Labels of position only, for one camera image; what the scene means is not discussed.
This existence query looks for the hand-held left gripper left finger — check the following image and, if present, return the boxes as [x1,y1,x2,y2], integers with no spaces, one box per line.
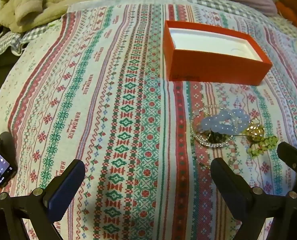
[0,159,86,240]

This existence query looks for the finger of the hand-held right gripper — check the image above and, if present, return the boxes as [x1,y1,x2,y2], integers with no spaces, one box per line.
[277,141,297,195]

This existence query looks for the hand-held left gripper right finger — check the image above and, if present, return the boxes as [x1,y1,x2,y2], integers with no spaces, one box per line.
[210,158,297,240]

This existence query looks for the green bead bracelet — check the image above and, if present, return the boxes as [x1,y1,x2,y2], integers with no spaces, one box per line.
[247,135,278,156]

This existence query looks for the clear crystal bead bracelet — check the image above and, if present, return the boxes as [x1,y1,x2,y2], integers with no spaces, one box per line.
[191,105,235,148]

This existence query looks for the black hair clip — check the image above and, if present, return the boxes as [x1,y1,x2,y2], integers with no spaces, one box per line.
[208,132,229,143]

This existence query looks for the gold ornament jewelry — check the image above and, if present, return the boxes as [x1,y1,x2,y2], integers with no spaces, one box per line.
[243,119,265,143]

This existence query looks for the blue bead bracelet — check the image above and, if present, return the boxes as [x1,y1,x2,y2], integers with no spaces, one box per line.
[200,109,250,133]

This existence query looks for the red cardboard box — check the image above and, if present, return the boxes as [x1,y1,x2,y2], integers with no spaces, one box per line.
[163,20,272,86]

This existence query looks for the black phone holder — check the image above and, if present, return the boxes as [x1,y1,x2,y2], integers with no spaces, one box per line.
[0,131,12,153]

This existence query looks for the patterned striped blanket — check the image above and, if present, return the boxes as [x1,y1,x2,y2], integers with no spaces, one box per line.
[0,2,297,240]

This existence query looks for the orange plush toy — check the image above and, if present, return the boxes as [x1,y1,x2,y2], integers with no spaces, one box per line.
[275,0,297,33]

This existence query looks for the beige quilted jacket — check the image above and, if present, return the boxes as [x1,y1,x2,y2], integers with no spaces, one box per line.
[0,0,121,33]

